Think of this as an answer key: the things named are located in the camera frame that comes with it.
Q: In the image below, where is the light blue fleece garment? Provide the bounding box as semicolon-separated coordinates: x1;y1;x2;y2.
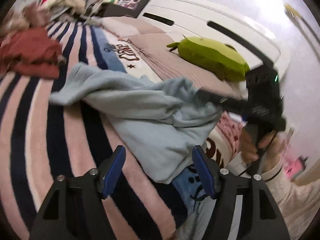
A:
49;63;222;184

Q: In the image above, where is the green plush toy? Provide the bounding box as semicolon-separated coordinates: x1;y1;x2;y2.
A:
167;36;250;82

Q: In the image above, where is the pink ribbed pillow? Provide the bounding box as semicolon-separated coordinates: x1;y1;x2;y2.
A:
100;16;242;99

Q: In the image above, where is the dark red garment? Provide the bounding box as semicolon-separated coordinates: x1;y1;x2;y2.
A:
1;27;64;79

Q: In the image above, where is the beige pink clothes pile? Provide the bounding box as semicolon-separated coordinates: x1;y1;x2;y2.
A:
1;2;50;38

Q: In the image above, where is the pink navy striped blanket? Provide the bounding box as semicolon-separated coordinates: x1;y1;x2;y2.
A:
0;19;216;240

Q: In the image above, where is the person's right hand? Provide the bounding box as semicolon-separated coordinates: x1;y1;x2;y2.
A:
240;127;288;173

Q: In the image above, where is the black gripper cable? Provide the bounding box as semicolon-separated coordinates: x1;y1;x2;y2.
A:
236;129;278;179

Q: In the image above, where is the cream fluffy garment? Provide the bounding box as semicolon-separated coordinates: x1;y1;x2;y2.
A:
41;0;86;14

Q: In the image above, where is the white bed headboard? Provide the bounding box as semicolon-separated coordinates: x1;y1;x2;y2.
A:
138;0;290;80

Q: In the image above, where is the right forearm white knit sleeve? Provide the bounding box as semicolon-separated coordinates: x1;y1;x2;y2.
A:
262;161;319;239

